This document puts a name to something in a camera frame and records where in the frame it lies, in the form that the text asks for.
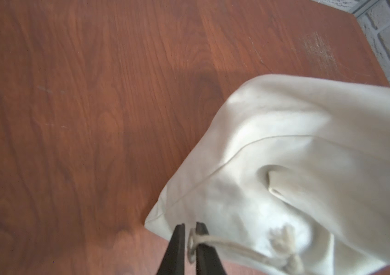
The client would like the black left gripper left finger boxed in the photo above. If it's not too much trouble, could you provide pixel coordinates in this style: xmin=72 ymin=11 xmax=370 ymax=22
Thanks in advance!
xmin=156 ymin=223 xmax=185 ymax=275

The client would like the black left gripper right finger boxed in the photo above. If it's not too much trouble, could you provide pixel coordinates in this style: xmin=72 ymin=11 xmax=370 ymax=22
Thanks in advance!
xmin=195 ymin=222 xmax=227 ymax=275

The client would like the cream cloth drawstring soil bag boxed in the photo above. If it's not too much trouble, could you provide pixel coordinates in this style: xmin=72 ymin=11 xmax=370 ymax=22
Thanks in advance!
xmin=145 ymin=74 xmax=390 ymax=275

